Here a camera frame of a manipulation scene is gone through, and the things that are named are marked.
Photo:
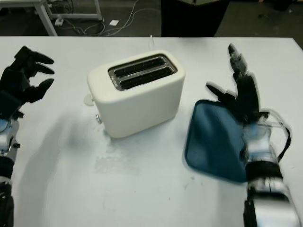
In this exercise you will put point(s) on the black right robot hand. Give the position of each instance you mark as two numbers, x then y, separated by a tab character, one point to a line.
246	97

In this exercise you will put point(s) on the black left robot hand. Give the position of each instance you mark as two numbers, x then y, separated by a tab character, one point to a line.
14	78

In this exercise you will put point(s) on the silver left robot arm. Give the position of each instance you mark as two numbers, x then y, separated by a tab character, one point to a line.
7	146

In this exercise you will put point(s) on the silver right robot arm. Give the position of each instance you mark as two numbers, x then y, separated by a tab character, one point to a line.
265	170

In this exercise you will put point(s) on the person in black trousers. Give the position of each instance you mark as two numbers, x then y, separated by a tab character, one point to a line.
194	19

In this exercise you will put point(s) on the cream white two-slot toaster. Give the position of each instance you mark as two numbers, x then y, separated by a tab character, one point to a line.
137	106

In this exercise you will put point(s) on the dark blue plastic tray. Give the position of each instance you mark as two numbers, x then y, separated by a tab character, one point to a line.
213	142

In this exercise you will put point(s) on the white power strip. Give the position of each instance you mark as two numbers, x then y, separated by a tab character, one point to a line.
59	22

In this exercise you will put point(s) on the dark bulky floor object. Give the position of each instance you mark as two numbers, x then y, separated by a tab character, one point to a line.
282	4

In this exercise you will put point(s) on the small white floor plate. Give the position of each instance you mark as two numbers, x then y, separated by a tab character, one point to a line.
114	22

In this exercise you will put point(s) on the white metal-frame desk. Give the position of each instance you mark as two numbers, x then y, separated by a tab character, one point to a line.
45	16

